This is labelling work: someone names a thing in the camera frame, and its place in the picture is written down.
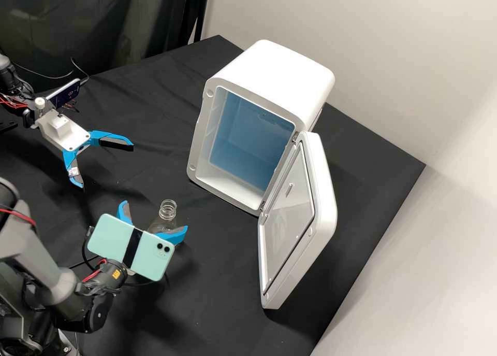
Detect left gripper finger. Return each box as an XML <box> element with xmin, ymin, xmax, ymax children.
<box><xmin>155</xmin><ymin>225</ymin><xmax>189</xmax><ymax>247</ymax></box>

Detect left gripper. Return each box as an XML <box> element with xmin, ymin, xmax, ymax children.
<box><xmin>32</xmin><ymin>111</ymin><xmax>135</xmax><ymax>221</ymax></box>

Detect clear flask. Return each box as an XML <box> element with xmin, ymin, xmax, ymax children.
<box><xmin>147</xmin><ymin>199</ymin><xmax>179</xmax><ymax>235</ymax></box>

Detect box door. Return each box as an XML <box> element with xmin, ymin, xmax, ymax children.
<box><xmin>257</xmin><ymin>130</ymin><xmax>338</xmax><ymax>309</ymax></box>

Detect white box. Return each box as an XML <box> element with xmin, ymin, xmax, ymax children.
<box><xmin>186</xmin><ymin>39</ymin><xmax>335</xmax><ymax>217</ymax></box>

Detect right wrist camera phone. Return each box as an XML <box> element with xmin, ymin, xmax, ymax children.
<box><xmin>85</xmin><ymin>213</ymin><xmax>176</xmax><ymax>282</ymax></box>

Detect wrist camera phone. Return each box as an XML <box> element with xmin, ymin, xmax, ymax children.
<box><xmin>85</xmin><ymin>213</ymin><xmax>176</xmax><ymax>282</ymax></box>
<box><xmin>22</xmin><ymin>78</ymin><xmax>82</xmax><ymax>129</ymax></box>

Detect left wrist camera phone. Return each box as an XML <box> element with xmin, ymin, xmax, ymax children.
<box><xmin>22</xmin><ymin>78</ymin><xmax>82</xmax><ymax>129</ymax></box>

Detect black cable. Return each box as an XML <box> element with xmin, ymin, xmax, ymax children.
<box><xmin>11</xmin><ymin>56</ymin><xmax>89</xmax><ymax>86</ymax></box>

